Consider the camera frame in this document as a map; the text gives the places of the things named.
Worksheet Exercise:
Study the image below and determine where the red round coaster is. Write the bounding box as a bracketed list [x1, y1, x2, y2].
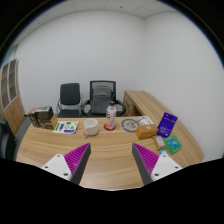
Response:
[104, 123, 116, 131]

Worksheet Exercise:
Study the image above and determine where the black chair at left edge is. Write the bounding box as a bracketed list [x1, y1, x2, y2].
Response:
[0, 118, 17, 160]

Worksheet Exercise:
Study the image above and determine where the black office chair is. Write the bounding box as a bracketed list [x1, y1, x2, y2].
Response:
[57, 83, 81, 118]

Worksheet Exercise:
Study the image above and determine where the grey mesh office chair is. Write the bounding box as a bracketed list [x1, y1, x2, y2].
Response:
[81, 80, 126, 117]

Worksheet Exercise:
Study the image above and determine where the wooden cabinet with glass doors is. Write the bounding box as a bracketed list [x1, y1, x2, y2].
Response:
[0, 59, 24, 134]

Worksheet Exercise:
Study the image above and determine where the white ceramic mug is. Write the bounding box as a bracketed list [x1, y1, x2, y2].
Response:
[83, 118, 98, 136]

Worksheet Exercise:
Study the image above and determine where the dark box stack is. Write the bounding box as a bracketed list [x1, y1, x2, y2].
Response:
[28, 106, 58, 130]

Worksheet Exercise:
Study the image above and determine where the green box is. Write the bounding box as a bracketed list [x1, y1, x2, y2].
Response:
[164, 135, 182, 154]

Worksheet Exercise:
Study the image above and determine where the small blue card box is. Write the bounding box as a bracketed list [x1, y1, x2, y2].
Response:
[159, 150, 168, 155]

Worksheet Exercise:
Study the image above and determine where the purple upright booklet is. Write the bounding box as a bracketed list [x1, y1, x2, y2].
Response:
[157, 112, 178, 138]

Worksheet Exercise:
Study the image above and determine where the small yellow snack pack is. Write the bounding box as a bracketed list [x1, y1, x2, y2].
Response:
[153, 136, 166, 150]

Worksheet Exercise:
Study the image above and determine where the white green sticker sheet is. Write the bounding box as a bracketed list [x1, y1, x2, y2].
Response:
[54, 121, 79, 134]

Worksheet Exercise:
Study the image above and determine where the grey round disc on paper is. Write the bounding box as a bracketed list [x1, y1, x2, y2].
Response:
[120, 115, 155, 134]

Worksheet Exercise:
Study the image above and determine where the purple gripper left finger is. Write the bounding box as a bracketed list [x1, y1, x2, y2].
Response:
[41, 142, 92, 185]

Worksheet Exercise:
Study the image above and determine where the plastic water bottle pink label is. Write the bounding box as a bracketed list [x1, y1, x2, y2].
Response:
[106, 102, 116, 128]

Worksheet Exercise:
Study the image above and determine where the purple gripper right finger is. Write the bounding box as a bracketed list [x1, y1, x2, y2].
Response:
[131, 142, 184, 186]

